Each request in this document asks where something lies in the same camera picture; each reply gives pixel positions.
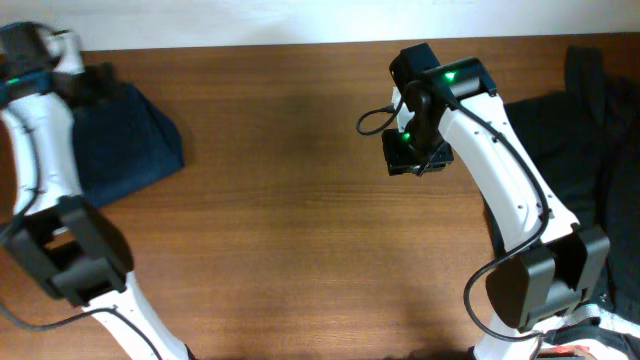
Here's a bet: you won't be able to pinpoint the navy blue shorts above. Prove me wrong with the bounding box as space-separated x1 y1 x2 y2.
72 84 185 208

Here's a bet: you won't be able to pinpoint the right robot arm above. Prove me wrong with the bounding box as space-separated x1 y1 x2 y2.
382 43 610 359

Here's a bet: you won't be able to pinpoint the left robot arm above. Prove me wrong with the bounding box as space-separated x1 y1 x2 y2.
1 21 192 359

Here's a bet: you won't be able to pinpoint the black garment pile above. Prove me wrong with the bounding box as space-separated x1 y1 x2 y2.
505 46 639 322

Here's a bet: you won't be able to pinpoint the white striped waistband garment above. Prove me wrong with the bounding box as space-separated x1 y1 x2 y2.
544 303 639 350

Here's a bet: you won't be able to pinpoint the red white object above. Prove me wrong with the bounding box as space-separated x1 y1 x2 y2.
536 345 608 360

